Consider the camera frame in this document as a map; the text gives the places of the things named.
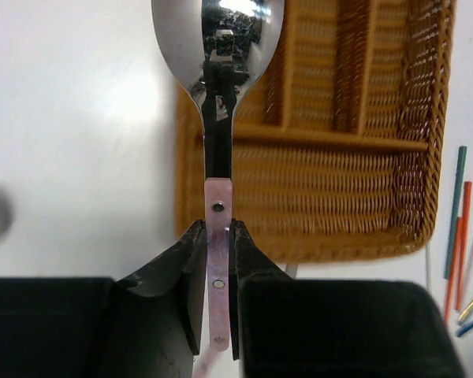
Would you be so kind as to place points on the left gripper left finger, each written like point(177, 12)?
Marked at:
point(159, 311)

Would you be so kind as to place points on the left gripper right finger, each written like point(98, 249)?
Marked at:
point(245, 260)

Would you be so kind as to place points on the pink handled silver spoon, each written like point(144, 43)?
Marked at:
point(217, 51)

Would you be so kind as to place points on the wicker cutlery tray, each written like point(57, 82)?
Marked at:
point(337, 148)

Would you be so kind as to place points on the short orange chopstick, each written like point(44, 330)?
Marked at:
point(452, 270)

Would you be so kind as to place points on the blue fork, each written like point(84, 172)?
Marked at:
point(464, 329)

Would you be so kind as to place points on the long orange chopstick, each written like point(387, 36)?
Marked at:
point(463, 243)

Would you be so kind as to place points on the teal chopstick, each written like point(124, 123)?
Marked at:
point(459, 178)

